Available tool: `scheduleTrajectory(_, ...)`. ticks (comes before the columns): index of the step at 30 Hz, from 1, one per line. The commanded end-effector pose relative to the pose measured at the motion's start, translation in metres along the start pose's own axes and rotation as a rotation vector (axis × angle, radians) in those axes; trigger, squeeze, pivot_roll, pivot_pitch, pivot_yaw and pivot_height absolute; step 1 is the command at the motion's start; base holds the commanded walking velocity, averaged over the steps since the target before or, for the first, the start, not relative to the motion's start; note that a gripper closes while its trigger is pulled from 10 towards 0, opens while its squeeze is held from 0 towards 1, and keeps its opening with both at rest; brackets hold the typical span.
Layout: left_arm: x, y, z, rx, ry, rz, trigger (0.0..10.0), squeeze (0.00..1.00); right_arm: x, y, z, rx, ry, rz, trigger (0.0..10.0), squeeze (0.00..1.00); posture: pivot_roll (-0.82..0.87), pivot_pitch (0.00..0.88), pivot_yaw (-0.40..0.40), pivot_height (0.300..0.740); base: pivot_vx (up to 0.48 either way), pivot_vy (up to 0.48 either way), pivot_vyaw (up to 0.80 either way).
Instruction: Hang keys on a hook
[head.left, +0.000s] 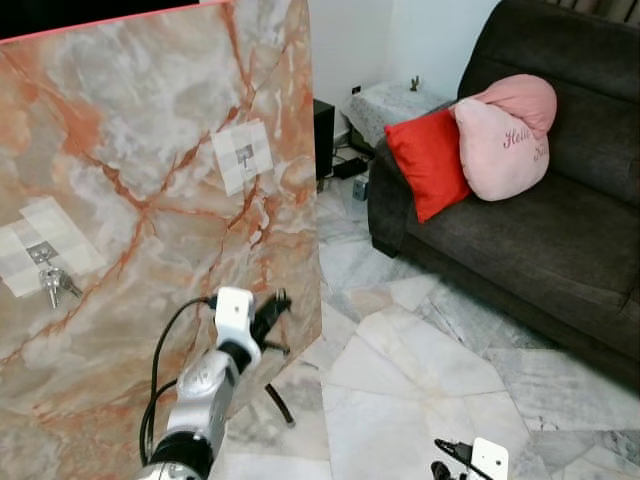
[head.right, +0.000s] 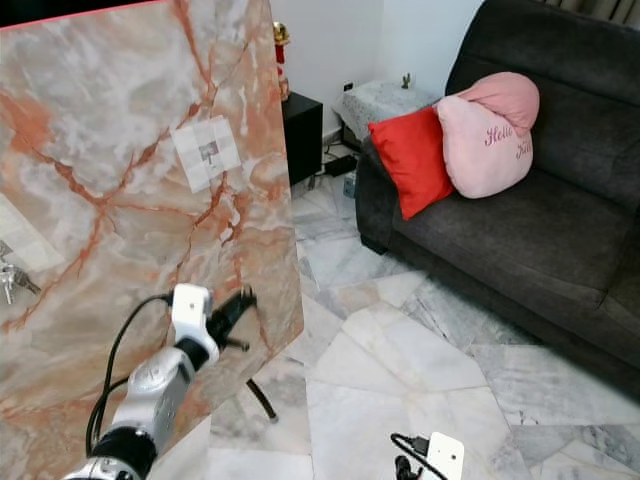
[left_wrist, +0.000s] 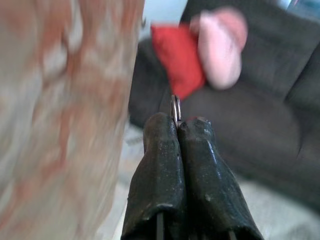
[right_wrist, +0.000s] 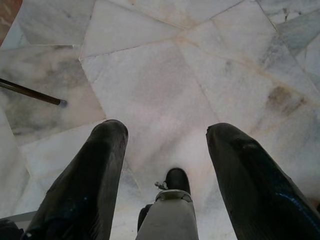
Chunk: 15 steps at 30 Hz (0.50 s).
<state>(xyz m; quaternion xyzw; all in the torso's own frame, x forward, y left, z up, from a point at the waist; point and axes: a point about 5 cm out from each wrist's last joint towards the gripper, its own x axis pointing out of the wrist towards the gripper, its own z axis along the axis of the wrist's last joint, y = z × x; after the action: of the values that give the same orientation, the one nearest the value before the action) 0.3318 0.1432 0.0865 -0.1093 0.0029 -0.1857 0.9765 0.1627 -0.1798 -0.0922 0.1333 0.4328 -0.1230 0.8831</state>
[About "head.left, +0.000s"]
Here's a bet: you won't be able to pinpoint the pink plush cushion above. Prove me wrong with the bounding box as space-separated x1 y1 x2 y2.
452 74 559 202

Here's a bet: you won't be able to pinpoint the black power strip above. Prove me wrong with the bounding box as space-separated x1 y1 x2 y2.
334 155 367 180

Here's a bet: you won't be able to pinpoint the taped metal wall hook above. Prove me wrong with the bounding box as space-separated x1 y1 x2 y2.
212 119 275 197
0 196 107 299

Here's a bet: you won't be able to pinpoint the black low cabinet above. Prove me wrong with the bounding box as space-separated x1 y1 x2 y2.
313 97 337 182

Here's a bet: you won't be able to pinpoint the marble pattern display board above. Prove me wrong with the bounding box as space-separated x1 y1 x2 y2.
0 0 324 480

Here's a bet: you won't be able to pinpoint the dark grey fabric sofa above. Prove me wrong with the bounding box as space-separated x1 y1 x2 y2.
367 0 640 393

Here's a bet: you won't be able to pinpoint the red cushion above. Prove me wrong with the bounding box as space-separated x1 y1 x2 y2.
384 107 472 224

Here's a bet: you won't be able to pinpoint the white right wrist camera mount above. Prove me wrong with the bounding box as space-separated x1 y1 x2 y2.
469 436 510 480

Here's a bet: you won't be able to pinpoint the side table with lace cloth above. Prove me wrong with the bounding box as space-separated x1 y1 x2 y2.
346 82 452 152

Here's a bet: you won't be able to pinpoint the black board stand leg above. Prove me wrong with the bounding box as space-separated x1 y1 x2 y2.
264 382 297 427

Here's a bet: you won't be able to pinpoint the small silver keys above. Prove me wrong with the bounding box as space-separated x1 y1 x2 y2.
39 264 84 310

